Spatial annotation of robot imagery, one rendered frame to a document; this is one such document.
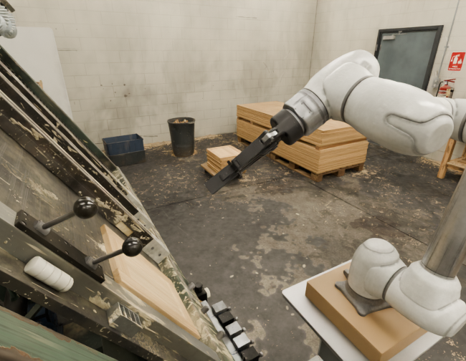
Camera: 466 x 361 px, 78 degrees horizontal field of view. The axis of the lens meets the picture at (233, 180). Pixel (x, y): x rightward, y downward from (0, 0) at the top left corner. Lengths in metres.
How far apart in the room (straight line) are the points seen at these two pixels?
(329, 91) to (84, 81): 5.53
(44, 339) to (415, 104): 0.61
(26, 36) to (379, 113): 4.31
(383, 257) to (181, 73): 5.58
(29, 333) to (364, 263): 1.08
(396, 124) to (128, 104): 5.73
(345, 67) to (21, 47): 4.21
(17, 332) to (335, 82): 0.62
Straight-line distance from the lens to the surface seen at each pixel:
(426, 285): 1.17
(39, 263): 0.58
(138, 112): 6.14
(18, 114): 1.11
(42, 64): 4.55
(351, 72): 0.65
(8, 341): 0.39
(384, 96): 0.58
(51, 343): 0.43
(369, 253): 1.24
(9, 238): 0.59
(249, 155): 0.59
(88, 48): 5.96
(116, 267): 0.89
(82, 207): 0.52
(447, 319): 1.20
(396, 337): 1.34
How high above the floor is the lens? 1.78
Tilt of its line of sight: 24 degrees down
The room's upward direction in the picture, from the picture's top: straight up
